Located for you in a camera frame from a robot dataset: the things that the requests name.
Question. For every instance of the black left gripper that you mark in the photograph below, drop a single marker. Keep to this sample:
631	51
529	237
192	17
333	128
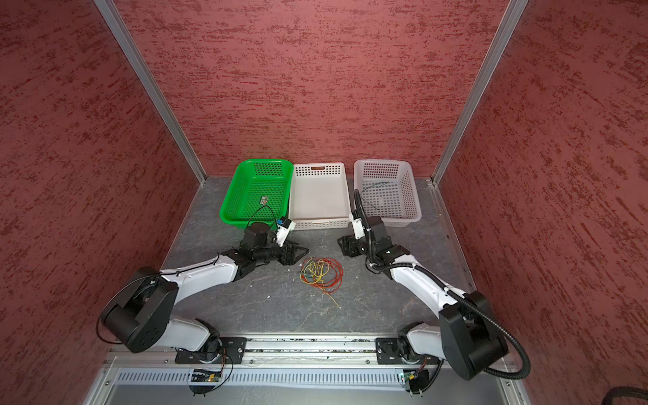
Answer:
291	259

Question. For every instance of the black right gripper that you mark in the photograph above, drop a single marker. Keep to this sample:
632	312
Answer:
349	245

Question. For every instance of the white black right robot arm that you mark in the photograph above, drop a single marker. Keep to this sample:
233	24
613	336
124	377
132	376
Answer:
465	336

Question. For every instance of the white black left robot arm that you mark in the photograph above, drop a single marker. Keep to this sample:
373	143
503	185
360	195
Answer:
140	315

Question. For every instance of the cream perforated basket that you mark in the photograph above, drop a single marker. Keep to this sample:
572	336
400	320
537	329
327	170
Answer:
319	197

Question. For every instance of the translucent white slotted basket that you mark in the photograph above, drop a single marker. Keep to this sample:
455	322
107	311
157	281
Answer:
387	189

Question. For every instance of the green plastic basket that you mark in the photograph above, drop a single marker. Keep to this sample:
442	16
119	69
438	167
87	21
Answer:
252	180

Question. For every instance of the right small circuit board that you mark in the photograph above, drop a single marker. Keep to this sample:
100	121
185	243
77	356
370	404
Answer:
415	382

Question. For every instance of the small circuit board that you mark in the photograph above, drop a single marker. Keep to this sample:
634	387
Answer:
205	376
415	382

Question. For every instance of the left small circuit board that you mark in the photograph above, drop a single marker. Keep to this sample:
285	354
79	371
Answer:
205	376

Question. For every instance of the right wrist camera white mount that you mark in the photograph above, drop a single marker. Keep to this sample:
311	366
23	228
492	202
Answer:
357	225

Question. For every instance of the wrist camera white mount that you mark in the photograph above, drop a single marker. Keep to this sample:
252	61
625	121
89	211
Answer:
284	227
357	225

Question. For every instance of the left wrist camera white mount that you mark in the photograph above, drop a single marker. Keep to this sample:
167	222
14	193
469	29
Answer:
284	227

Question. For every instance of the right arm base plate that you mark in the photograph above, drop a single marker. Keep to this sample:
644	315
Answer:
396	351

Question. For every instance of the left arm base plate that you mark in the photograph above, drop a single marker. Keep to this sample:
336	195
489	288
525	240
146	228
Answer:
228	350

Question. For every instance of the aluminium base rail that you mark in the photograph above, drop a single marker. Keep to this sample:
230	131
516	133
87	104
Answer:
303	351

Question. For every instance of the white slotted cable duct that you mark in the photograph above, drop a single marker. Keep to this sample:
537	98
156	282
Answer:
379	379

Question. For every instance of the aluminium corner post right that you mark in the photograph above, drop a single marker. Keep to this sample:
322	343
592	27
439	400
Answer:
502	36

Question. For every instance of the aluminium corner post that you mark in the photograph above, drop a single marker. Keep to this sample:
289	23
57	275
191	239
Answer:
502	36
118	28

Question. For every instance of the aluminium corner post left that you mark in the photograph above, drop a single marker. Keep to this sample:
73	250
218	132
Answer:
118	28

